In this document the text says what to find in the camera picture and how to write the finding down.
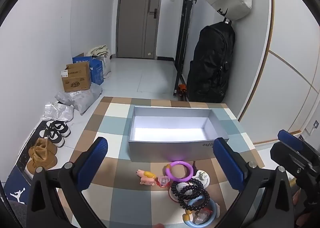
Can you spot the checkered tablecloth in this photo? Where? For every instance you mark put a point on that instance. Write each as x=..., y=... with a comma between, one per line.
x=112, y=123

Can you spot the orange tool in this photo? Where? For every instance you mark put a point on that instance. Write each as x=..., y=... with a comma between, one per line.
x=181, y=90

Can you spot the white sliding wardrobe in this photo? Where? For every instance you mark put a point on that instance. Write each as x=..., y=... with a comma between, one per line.
x=287, y=67

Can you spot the wall socket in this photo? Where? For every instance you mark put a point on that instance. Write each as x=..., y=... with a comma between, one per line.
x=315, y=125

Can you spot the white round lid red rim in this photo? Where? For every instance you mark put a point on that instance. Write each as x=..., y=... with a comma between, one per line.
x=175, y=196

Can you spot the crumpled clear plastic bag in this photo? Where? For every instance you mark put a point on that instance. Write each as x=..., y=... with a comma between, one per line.
x=58, y=111

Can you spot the blue cardboard box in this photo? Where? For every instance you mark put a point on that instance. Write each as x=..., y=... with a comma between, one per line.
x=97, y=74

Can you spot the brown cardboard box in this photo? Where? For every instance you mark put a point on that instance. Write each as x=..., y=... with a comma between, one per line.
x=76, y=77

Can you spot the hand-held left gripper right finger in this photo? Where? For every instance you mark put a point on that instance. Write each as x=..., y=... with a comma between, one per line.
x=228, y=165

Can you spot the person's right hand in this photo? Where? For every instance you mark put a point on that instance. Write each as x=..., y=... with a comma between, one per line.
x=296, y=198

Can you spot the blue shoebox white logo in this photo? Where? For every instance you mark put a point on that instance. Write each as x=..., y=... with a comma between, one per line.
x=18, y=188

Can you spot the white round dish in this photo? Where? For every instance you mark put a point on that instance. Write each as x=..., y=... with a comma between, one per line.
x=203, y=180

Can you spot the black metal frame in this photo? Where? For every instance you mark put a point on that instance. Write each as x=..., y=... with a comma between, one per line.
x=185, y=30

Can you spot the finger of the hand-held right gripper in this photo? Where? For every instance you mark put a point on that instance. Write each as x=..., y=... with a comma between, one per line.
x=291, y=140

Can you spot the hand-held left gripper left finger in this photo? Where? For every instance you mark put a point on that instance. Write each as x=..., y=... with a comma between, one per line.
x=92, y=165

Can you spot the brown boot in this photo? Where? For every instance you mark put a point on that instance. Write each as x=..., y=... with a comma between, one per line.
x=45, y=146
x=41, y=163

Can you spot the small clear plastic bag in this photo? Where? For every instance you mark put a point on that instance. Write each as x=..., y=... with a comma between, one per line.
x=201, y=218

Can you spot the black backpack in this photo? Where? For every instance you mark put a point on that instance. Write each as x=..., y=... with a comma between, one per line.
x=212, y=65

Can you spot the white bag with cloth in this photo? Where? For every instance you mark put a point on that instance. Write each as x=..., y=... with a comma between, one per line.
x=103, y=60

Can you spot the pink pig toy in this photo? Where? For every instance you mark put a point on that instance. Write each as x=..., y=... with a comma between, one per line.
x=146, y=178

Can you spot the pink hair clip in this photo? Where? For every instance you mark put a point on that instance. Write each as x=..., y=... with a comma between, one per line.
x=163, y=182

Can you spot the brown door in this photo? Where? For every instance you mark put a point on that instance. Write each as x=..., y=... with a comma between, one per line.
x=137, y=17

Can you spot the black and white sneaker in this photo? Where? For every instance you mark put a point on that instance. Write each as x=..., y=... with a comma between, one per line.
x=60, y=128
x=53, y=136

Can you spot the grey cardboard box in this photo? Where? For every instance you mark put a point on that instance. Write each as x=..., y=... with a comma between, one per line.
x=170, y=148

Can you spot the grey plastic bag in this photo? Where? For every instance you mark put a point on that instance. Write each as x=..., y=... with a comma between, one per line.
x=80, y=99

